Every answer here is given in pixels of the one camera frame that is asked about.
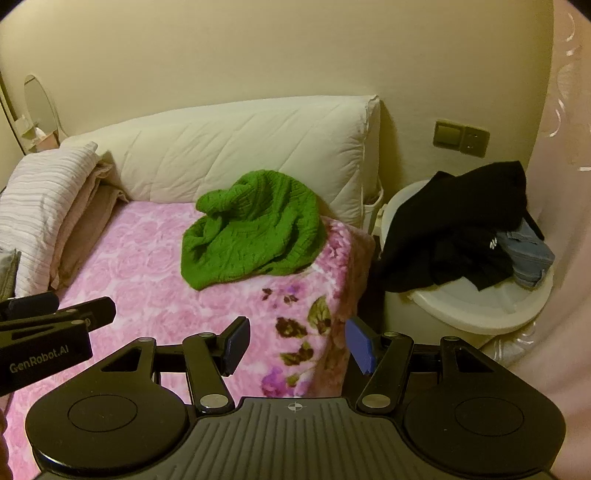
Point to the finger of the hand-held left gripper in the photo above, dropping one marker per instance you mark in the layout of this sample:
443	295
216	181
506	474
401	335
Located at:
32	305
87	314

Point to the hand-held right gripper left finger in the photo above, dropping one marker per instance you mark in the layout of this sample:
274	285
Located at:
236	345

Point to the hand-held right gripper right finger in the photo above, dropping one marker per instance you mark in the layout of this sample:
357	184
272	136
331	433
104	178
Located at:
361	346

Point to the green knitted sweater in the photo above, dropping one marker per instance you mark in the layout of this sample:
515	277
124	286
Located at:
249	230

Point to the pink floral blanket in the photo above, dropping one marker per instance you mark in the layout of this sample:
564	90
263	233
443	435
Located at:
138	258

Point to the beige folded blanket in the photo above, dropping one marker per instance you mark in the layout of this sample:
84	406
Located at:
92	217

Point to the striped crinkled quilt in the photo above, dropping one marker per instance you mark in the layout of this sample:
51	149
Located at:
41	203

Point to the white laundry basket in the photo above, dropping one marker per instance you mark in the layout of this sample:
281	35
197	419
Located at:
461	307

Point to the black garment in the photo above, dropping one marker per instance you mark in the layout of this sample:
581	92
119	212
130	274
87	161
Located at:
438	230

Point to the blue denim garment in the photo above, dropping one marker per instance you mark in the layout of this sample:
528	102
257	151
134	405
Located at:
526	258

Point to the oval mirror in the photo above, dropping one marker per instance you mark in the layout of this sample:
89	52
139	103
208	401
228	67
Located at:
39	101

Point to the white quilted duvet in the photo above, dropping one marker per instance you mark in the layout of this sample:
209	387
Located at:
231	138

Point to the pink curtain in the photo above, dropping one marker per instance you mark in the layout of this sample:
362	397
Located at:
568	207

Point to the olive wall switch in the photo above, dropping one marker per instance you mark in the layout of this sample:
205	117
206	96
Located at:
447	134

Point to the olive wall socket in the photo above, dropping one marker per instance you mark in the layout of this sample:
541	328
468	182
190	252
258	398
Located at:
475	141

